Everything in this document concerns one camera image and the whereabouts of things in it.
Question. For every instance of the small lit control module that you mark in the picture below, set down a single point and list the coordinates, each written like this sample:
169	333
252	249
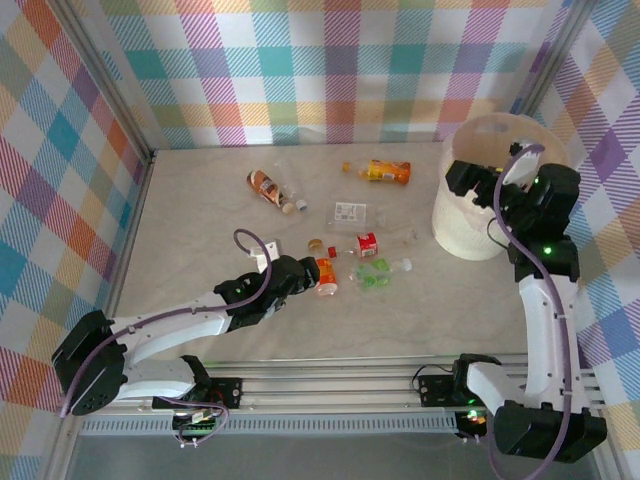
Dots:
472	422

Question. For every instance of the flattened clear bottle white label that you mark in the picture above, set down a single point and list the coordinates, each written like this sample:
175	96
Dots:
350	215

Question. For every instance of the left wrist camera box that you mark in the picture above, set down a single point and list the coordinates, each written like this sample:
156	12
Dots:
267	252

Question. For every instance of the white round bin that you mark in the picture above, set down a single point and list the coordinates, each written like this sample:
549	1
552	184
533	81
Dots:
460	230

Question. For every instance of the aluminium side rail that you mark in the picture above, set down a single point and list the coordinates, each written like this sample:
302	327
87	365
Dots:
130	235

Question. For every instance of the aluminium corner post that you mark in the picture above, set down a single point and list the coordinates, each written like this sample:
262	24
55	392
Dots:
107	85
550	60

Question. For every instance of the orange label plastic bottle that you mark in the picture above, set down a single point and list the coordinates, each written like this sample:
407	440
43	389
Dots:
327	277

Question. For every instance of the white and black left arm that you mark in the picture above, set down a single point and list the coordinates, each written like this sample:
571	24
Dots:
170	325

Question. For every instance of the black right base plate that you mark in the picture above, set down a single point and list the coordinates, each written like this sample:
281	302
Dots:
435	390

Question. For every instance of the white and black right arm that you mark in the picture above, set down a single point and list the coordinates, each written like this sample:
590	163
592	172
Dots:
540	340

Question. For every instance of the green label clear bottle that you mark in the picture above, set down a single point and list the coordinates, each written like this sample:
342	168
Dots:
377	272

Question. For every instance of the red label plastic bottle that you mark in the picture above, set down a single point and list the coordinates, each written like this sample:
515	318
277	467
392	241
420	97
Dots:
367	246

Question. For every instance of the brown round cap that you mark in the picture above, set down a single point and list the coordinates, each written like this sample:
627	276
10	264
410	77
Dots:
315	245

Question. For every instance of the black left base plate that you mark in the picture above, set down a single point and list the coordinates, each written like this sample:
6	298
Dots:
230	392

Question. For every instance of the clear bottle blue cap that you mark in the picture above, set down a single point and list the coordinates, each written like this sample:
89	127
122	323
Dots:
292	190

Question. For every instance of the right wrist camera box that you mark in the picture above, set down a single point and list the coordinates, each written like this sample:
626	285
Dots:
525	162

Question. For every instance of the orange juice bottle yellow label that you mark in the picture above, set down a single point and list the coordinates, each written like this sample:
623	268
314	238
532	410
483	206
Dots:
382	171

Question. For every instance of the brown label plastic bottle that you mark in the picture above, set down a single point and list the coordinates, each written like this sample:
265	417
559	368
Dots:
265	187

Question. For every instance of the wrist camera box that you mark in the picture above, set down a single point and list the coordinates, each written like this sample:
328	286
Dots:
267	252
525	162

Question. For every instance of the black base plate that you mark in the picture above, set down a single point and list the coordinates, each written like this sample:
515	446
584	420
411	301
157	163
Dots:
435	390
230	392

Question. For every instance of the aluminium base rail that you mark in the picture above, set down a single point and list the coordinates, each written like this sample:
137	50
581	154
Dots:
325	387

